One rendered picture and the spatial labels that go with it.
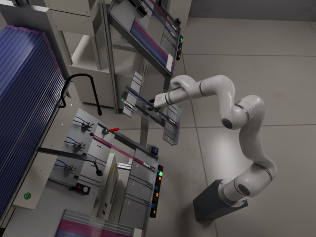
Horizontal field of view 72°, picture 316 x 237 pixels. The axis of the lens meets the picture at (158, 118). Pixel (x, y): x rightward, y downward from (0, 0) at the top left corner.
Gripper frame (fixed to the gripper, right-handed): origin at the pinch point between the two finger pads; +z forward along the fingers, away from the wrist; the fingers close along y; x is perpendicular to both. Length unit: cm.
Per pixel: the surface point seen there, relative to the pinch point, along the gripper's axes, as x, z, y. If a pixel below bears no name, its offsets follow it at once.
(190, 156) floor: 99, 28, -8
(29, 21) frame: -82, -22, 29
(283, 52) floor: 187, -66, -206
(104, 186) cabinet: 8, 35, 52
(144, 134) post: 27.0, 29.1, 3.0
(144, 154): 10.2, 6.5, 31.7
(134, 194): 9, 7, 58
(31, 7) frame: -84, -27, 28
